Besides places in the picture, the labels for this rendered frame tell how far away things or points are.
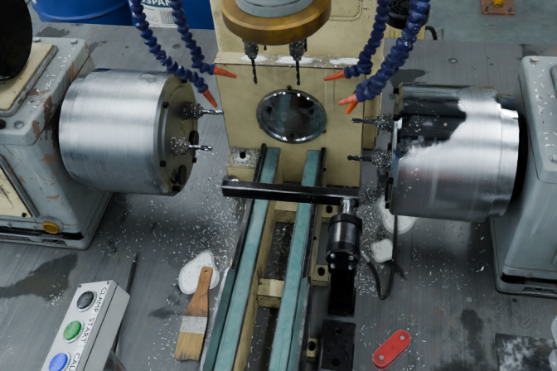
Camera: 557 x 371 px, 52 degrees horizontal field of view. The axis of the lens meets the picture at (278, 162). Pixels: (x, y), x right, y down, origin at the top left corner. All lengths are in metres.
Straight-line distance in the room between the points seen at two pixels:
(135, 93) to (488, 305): 0.79
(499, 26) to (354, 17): 2.21
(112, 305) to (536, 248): 0.73
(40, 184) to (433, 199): 0.75
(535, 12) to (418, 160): 2.59
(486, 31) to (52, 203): 2.56
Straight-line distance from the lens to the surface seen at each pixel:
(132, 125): 1.07
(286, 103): 1.17
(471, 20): 3.37
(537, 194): 1.01
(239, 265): 1.09
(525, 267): 1.17
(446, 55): 1.74
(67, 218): 1.28
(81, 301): 0.94
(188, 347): 1.16
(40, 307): 1.31
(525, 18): 3.45
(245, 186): 1.06
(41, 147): 1.14
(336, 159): 1.28
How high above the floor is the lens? 1.83
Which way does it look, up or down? 47 degrees down
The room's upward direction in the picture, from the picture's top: 6 degrees counter-clockwise
